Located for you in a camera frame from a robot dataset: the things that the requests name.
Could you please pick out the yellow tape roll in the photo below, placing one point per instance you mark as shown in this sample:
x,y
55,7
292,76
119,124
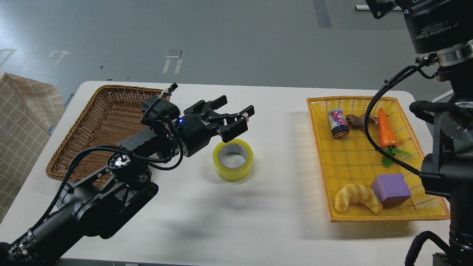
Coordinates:
x,y
233,161

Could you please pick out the toy croissant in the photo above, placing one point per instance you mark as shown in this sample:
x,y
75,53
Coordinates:
x,y
355,193

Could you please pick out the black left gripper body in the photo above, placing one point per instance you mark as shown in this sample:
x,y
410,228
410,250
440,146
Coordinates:
x,y
196,130

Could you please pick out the brown toy animal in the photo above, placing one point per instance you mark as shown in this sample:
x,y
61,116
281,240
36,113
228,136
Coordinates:
x,y
357,122

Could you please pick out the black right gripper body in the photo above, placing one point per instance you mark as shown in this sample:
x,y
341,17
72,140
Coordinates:
x,y
434,25

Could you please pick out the orange toy carrot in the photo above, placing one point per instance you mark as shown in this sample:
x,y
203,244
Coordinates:
x,y
388,140

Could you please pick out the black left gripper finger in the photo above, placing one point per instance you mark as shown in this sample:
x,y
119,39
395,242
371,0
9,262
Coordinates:
x,y
234,124
202,107

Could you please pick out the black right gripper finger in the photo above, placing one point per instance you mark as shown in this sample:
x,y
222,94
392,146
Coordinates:
x,y
380,8

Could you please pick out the brown wicker basket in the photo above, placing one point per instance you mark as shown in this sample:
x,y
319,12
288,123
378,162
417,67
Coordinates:
x,y
112,114

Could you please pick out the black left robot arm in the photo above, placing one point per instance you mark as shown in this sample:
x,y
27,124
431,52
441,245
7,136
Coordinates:
x,y
105,186

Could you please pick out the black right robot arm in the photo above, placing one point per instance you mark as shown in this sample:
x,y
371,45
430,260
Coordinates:
x,y
447,171

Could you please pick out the yellow plastic basket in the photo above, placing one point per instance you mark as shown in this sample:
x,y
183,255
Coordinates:
x,y
352,159

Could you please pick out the small drink can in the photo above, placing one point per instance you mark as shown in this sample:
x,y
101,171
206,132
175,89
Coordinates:
x,y
338,124

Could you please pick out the white table leg base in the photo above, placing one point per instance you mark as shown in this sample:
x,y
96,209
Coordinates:
x,y
362,8

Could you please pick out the beige checkered cloth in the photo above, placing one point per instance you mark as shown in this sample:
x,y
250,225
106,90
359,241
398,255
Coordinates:
x,y
28,110

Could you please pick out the purple foam cube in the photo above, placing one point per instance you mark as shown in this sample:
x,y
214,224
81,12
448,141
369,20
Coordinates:
x,y
391,189

